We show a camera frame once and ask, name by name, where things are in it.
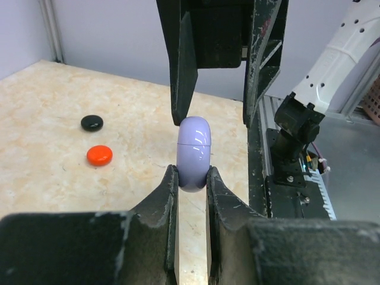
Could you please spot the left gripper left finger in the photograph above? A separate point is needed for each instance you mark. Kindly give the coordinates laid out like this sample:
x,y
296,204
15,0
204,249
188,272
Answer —
x,y
135,246

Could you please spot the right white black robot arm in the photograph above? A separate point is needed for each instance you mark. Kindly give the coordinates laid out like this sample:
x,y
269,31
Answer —
x,y
304,108

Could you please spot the lilac earbud charging case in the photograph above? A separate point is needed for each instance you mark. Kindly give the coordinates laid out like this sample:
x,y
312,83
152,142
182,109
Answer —
x,y
193,153

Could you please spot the black round case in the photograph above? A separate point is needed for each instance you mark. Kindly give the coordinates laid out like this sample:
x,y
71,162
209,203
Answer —
x,y
92,123

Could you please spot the left aluminium frame post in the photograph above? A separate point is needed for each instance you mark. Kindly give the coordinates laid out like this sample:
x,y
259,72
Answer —
x,y
52,29

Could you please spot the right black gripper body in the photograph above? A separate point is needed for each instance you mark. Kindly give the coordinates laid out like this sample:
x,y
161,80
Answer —
x,y
218,31

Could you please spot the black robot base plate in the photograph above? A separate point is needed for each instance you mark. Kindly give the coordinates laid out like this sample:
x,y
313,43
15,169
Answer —
x,y
278,188

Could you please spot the orange round case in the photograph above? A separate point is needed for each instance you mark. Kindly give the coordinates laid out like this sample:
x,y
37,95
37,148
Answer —
x,y
99,155

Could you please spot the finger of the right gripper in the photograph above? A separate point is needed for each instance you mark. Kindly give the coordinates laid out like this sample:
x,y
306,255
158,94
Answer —
x,y
264,50
178,36

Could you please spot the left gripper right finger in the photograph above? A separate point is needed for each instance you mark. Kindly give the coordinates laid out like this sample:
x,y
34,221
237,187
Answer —
x,y
245,247

